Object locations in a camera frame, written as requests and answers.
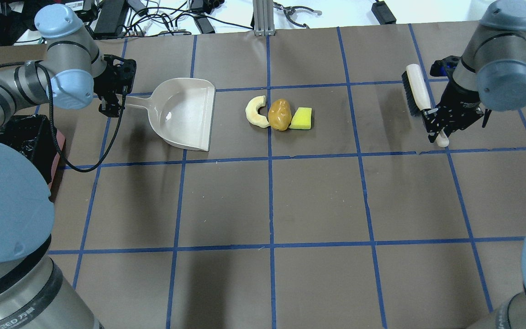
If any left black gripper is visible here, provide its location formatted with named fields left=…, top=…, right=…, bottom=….
left=93, top=55, right=137, bottom=118

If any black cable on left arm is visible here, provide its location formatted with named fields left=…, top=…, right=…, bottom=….
left=0, top=59, right=129, bottom=173

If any beige plastic dustpan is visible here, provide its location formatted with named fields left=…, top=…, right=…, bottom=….
left=126, top=78, right=216, bottom=152

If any brown potato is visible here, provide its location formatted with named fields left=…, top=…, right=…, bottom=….
left=268, top=98, right=292, bottom=131

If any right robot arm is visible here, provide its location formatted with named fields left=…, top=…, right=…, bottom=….
left=405, top=0, right=526, bottom=329

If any pale curved peel piece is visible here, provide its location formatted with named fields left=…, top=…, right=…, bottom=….
left=245, top=96, right=270, bottom=128

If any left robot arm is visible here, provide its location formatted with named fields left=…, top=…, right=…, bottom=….
left=0, top=3, right=136, bottom=329

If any aluminium frame post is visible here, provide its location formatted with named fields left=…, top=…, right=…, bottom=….
left=252, top=0, right=276, bottom=36

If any pink bin with black bag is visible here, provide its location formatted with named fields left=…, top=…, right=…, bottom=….
left=0, top=114, right=66, bottom=189

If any yellow sponge piece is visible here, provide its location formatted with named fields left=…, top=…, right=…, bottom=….
left=289, top=107, right=313, bottom=130

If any beige hand brush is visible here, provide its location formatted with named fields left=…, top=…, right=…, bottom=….
left=401, top=63, right=449, bottom=148

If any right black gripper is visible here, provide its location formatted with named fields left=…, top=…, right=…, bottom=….
left=421, top=80, right=485, bottom=138

